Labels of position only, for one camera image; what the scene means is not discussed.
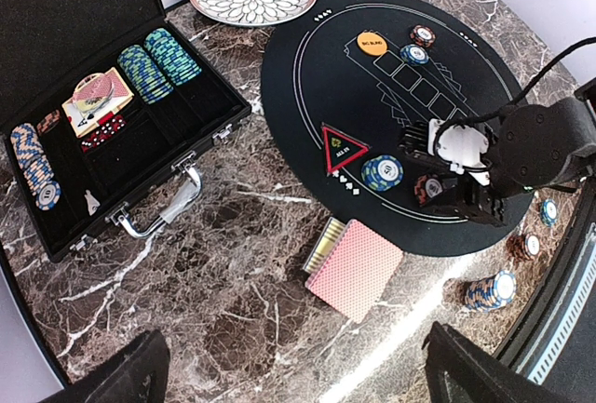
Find triangular all in button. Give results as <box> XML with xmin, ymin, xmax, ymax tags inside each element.
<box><xmin>321</xmin><ymin>123</ymin><xmax>371</xmax><ymax>175</ymax></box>

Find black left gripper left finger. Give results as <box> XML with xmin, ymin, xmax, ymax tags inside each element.
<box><xmin>45</xmin><ymin>329</ymin><xmax>170</xmax><ymax>402</ymax></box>

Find orange big blind button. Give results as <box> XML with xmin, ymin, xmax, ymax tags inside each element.
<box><xmin>357</xmin><ymin>32</ymin><xmax>387</xmax><ymax>57</ymax></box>

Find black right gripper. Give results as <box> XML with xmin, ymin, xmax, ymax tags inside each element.
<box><xmin>398</xmin><ymin>116</ymin><xmax>506</xmax><ymax>227</ymax></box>

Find brown chip row in case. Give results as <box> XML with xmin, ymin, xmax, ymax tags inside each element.
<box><xmin>36</xmin><ymin>110</ymin><xmax>61</xmax><ymax>135</ymax></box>

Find green chip row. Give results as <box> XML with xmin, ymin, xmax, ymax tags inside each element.
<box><xmin>144</xmin><ymin>28</ymin><xmax>202</xmax><ymax>87</ymax></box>
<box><xmin>117</xmin><ymin>45</ymin><xmax>174</xmax><ymax>104</ymax></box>

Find blue tan chip stack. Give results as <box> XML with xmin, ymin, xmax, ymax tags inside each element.
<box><xmin>464</xmin><ymin>270</ymin><xmax>517</xmax><ymax>313</ymax></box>

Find red dice row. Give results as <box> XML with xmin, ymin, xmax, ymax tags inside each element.
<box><xmin>80</xmin><ymin>114</ymin><xmax>126</xmax><ymax>153</ymax></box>

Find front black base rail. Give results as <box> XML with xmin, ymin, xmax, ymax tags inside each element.
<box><xmin>494</xmin><ymin>181</ymin><xmax>595</xmax><ymax>382</ymax></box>

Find black poker chip case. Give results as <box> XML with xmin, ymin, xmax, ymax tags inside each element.
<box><xmin>1</xmin><ymin>0</ymin><xmax>249</xmax><ymax>262</ymax></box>

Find white cable tray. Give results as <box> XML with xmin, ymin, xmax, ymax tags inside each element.
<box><xmin>529</xmin><ymin>246</ymin><xmax>595</xmax><ymax>384</ymax></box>

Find blue green chip stack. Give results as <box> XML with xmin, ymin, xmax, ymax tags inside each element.
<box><xmin>540</xmin><ymin>198</ymin><xmax>558</xmax><ymax>227</ymax></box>

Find green chip row right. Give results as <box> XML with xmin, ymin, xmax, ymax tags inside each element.
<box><xmin>144</xmin><ymin>28</ymin><xmax>202</xmax><ymax>87</ymax></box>

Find red playing card deck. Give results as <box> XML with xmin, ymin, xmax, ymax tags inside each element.
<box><xmin>305</xmin><ymin>219</ymin><xmax>404</xmax><ymax>323</ymax></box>

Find clear dealer button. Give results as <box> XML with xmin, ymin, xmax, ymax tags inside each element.
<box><xmin>72</xmin><ymin>73</ymin><xmax>115</xmax><ymax>112</ymax></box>

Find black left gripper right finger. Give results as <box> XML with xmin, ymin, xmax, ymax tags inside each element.
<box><xmin>423</xmin><ymin>321</ymin><xmax>577</xmax><ymax>402</ymax></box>

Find brown white chip stack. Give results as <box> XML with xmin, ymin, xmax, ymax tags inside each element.
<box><xmin>506</xmin><ymin>234</ymin><xmax>540</xmax><ymax>262</ymax></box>

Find cards in case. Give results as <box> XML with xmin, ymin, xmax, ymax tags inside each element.
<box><xmin>61</xmin><ymin>67</ymin><xmax>134</xmax><ymax>138</ymax></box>

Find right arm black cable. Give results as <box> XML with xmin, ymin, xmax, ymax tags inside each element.
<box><xmin>437</xmin><ymin>35</ymin><xmax>596</xmax><ymax>137</ymax></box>

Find blue tan chip row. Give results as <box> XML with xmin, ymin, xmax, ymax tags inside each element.
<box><xmin>10</xmin><ymin>123</ymin><xmax>61</xmax><ymax>211</ymax></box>

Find round black poker mat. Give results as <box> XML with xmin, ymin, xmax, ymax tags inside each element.
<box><xmin>261</xmin><ymin>0</ymin><xmax>532</xmax><ymax>257</ymax></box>

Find green chip row left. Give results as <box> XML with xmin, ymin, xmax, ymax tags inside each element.
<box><xmin>117</xmin><ymin>45</ymin><xmax>174</xmax><ymax>104</ymax></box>

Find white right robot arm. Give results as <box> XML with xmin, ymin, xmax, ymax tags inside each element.
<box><xmin>398</xmin><ymin>81</ymin><xmax>595</xmax><ymax>227</ymax></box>

